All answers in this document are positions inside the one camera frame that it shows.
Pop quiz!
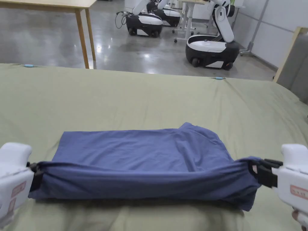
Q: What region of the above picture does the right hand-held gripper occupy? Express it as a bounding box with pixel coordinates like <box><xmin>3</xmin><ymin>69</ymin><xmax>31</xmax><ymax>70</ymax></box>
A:
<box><xmin>249</xmin><ymin>143</ymin><xmax>308</xmax><ymax>231</ymax></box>

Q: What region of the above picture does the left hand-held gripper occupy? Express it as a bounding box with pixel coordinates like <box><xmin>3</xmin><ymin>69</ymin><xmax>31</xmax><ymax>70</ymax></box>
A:
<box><xmin>0</xmin><ymin>142</ymin><xmax>44</xmax><ymax>227</ymax></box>

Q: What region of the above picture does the dark blue shirt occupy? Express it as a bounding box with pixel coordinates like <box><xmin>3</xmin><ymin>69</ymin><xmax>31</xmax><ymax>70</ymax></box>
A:
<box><xmin>28</xmin><ymin>122</ymin><xmax>263</xmax><ymax>212</ymax></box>

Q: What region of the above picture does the person's right hand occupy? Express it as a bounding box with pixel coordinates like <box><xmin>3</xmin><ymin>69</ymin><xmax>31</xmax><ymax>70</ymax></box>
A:
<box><xmin>291</xmin><ymin>209</ymin><xmax>302</xmax><ymax>229</ymax></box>

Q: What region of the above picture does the grey padded headboard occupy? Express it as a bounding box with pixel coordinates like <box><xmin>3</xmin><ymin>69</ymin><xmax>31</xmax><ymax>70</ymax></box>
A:
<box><xmin>273</xmin><ymin>26</ymin><xmax>308</xmax><ymax>107</ymax></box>

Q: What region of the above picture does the bed with pale green sheet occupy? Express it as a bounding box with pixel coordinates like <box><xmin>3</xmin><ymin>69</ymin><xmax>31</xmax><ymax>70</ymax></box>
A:
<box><xmin>0</xmin><ymin>63</ymin><xmax>308</xmax><ymax>231</ymax></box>

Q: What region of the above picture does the white and black mobile robot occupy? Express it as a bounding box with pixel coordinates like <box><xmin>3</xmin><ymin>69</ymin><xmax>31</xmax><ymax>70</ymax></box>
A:
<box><xmin>185</xmin><ymin>0</ymin><xmax>241</xmax><ymax>71</ymax></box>
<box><xmin>146</xmin><ymin>0</ymin><xmax>181</xmax><ymax>27</ymax></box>
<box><xmin>126</xmin><ymin>0</ymin><xmax>164</xmax><ymax>38</ymax></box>

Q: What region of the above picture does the wooden table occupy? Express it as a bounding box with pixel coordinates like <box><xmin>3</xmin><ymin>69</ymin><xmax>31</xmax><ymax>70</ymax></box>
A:
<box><xmin>0</xmin><ymin>0</ymin><xmax>97</xmax><ymax>69</ymax></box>

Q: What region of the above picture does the white desk on wheels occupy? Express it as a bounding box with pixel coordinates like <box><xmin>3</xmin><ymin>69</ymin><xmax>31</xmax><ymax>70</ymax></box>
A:
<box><xmin>172</xmin><ymin>0</ymin><xmax>218</xmax><ymax>44</ymax></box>

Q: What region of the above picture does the black cable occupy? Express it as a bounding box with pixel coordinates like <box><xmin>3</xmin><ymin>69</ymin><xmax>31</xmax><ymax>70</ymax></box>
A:
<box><xmin>115</xmin><ymin>11</ymin><xmax>128</xmax><ymax>30</ymax></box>

